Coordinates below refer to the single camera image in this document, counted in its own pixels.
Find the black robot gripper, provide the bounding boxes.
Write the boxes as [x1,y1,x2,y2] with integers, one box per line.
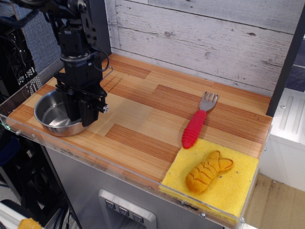
[55,53,109,127]

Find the small stainless steel pot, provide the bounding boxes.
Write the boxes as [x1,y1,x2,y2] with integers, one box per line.
[33,66,114,137]

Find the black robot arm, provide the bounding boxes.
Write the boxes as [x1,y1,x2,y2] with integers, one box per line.
[14,0,108,127]

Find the clear acrylic table guard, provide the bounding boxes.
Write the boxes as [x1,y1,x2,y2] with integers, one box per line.
[0,34,273,225]

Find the stainless steel cabinet with dispenser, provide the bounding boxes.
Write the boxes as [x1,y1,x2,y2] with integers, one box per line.
[44,147,240,229]

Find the orange plush shrimp toy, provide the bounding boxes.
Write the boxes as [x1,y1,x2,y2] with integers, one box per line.
[185,151,234,193]

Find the yellow cloth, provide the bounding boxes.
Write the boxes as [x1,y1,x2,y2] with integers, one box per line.
[159,139,259,224]

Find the white appliance at right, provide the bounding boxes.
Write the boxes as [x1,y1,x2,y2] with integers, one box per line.
[259,88,305,191]

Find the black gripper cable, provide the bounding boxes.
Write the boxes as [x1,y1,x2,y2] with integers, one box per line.
[91,46,111,73]

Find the black equipment rack with cables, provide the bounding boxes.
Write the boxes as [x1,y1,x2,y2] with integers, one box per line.
[0,14,68,226]

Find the dark left support post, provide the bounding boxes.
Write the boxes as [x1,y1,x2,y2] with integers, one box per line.
[90,0,111,55]

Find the dark support post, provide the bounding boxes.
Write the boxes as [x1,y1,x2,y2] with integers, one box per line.
[266,6,305,117]
[90,0,111,55]

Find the red handled metal fork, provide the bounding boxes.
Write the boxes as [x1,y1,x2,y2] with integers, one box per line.
[182,92,219,149]

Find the dark right support post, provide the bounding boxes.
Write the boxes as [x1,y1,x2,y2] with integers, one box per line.
[266,6,305,117]

